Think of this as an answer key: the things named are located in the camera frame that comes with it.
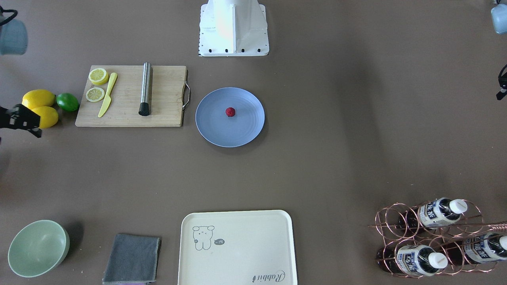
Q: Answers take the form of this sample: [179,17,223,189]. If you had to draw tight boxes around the tea bottle middle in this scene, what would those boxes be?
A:
[442,233,507,265]

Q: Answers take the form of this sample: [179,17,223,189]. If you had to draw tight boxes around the tea bottle front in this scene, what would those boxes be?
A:
[376,245,448,277]

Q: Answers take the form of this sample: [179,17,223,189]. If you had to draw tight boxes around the yellow lemon near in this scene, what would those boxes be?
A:
[31,106,59,129]

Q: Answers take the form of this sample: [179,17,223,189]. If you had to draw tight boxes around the copper wire bottle rack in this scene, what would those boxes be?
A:
[373,199,506,278]

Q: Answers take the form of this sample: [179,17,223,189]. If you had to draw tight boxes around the lemon slice inner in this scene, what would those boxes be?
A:
[85,87,105,103]

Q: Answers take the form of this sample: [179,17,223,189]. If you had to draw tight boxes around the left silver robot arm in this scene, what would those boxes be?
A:
[491,0,507,101]

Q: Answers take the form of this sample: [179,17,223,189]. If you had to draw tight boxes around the yellow plastic knife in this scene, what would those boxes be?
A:
[98,72,118,118]

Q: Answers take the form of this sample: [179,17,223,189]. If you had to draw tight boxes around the blue round plate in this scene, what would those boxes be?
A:
[195,87,265,148]

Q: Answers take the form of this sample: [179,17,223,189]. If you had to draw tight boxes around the lemon slice near board edge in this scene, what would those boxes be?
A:
[88,67,109,86]

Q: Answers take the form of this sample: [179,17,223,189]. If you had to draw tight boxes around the red strawberry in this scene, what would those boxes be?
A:
[225,108,236,117]

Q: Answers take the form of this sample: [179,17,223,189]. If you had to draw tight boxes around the steel muddler with black tip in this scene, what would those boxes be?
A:
[138,62,152,116]

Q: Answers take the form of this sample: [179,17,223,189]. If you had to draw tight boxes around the wooden cutting board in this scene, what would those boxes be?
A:
[75,65,189,127]

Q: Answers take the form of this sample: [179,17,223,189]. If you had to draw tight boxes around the green lime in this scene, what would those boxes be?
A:
[55,93,80,112]

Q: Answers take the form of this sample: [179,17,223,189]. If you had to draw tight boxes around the cream rabbit tray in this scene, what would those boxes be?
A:
[178,209,298,285]

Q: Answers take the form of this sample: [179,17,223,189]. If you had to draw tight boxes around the tea bottle top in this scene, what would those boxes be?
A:
[396,197,468,233]

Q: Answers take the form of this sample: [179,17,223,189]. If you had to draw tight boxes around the green bowl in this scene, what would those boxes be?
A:
[8,220,70,278]

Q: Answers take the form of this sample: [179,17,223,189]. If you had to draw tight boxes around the yellow lemon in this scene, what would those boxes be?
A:
[31,106,59,129]
[21,89,56,110]

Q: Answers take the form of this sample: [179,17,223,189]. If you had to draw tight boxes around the grey folded cloth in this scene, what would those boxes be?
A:
[103,234,160,285]

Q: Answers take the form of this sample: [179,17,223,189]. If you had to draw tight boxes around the yellow lemon far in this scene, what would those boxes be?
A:
[21,89,56,110]

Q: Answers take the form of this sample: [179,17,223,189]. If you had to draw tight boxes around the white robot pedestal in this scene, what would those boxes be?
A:
[198,0,270,57]

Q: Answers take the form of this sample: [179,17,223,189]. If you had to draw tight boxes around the tea bottle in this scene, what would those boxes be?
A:
[376,245,448,277]
[442,233,507,265]
[396,197,468,233]

